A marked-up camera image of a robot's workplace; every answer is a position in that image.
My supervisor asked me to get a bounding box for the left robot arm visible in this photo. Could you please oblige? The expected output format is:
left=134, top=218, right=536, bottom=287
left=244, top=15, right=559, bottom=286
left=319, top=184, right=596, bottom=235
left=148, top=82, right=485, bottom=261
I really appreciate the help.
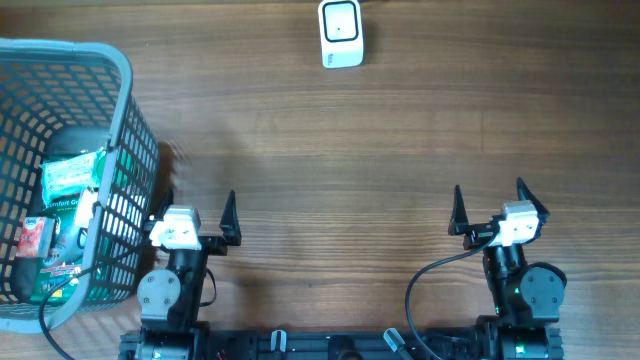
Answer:
left=119, top=190, right=242, bottom=360

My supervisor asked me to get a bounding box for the mint wet wipes pack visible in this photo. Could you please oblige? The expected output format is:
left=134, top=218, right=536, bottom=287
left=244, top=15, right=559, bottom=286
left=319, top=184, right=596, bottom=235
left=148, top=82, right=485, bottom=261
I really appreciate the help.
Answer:
left=41, top=150, right=106, bottom=206

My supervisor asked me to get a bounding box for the green 3M gloves package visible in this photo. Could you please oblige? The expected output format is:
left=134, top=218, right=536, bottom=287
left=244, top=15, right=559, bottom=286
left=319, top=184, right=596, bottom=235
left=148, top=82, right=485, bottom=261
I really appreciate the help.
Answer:
left=28, top=194, right=88, bottom=305

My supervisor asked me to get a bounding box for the black right camera cable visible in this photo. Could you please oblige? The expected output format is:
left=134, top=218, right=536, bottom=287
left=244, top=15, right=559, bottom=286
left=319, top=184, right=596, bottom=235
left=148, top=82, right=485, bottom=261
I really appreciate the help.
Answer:
left=404, top=234, right=501, bottom=360

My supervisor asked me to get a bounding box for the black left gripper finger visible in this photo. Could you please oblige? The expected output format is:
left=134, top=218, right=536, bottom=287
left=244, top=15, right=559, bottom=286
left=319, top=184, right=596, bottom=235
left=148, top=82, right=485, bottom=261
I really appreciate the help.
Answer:
left=149, top=188, right=174, bottom=221
left=219, top=190, right=242, bottom=239

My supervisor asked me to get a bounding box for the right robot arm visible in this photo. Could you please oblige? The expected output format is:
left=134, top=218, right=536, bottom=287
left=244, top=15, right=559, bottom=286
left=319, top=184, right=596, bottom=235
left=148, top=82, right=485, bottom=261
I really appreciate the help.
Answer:
left=447, top=179, right=567, bottom=360

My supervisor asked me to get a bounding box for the white barcode scanner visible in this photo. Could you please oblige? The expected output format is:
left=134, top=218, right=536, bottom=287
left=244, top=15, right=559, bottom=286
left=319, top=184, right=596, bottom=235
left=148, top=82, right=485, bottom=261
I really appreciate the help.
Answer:
left=317, top=0, right=364, bottom=69

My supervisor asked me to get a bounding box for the grey plastic basket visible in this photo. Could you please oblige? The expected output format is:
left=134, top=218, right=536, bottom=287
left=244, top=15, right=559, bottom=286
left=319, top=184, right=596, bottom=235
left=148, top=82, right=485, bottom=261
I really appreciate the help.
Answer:
left=1, top=39, right=159, bottom=334

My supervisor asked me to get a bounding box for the white carton box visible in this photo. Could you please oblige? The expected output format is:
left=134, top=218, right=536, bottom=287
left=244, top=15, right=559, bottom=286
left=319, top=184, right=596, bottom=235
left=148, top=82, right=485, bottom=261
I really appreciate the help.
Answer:
left=74, top=188, right=98, bottom=228

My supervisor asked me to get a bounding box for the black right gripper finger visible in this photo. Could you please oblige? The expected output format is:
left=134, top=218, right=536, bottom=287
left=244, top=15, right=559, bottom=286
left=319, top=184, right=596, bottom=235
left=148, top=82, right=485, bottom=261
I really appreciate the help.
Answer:
left=516, top=177, right=549, bottom=220
left=449, top=185, right=469, bottom=228

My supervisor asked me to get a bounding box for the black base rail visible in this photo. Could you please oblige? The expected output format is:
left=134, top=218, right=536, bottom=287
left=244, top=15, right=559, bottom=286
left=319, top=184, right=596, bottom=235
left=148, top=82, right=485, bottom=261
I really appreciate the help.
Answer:
left=118, top=327, right=565, bottom=360

